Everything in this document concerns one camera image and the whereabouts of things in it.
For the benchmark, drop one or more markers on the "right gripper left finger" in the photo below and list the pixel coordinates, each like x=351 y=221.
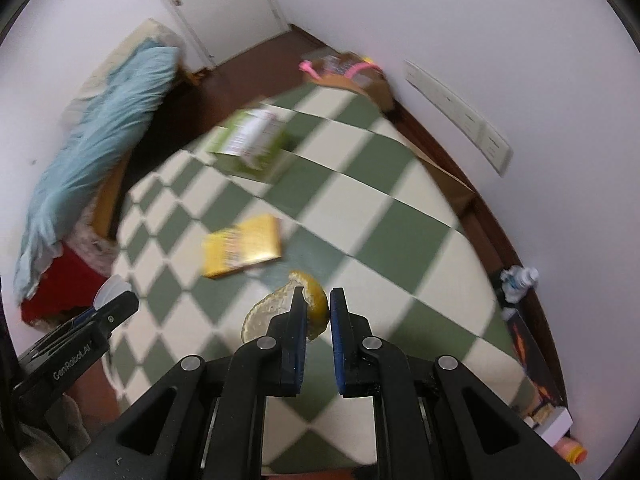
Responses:
x=286 y=366

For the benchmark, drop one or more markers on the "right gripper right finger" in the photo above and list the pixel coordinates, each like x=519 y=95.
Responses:
x=353 y=371

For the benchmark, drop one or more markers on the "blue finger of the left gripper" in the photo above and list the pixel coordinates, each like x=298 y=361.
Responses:
x=107 y=312

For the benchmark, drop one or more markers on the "yellow citrus peel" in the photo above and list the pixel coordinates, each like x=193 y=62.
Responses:
x=279 y=302

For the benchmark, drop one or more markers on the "red bed sheet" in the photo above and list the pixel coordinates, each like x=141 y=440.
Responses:
x=66 y=289

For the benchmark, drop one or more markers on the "yellow flat box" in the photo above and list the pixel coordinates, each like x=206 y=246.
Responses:
x=251 y=242

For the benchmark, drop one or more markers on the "green checkered tablecloth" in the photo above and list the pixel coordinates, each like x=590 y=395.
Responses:
x=357 y=210

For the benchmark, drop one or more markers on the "wooden table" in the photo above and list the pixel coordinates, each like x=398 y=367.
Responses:
x=458 y=195

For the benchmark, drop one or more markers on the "white plastic bottle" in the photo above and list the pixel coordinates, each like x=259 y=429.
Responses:
x=516 y=281

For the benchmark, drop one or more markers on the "green cardboard box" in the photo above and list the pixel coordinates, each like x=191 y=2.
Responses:
x=249 y=144

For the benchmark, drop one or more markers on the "light blue duvet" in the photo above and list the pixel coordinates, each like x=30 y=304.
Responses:
x=111 y=125

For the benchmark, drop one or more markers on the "orange capped bottle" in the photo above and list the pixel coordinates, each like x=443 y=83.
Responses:
x=571 y=450

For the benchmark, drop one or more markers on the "brown cardboard box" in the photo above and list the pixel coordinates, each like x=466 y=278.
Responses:
x=350 y=71

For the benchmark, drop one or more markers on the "white door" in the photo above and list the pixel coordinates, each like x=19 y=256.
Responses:
x=223 y=29

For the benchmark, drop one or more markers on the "white wall panel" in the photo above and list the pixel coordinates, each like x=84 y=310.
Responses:
x=476 y=128

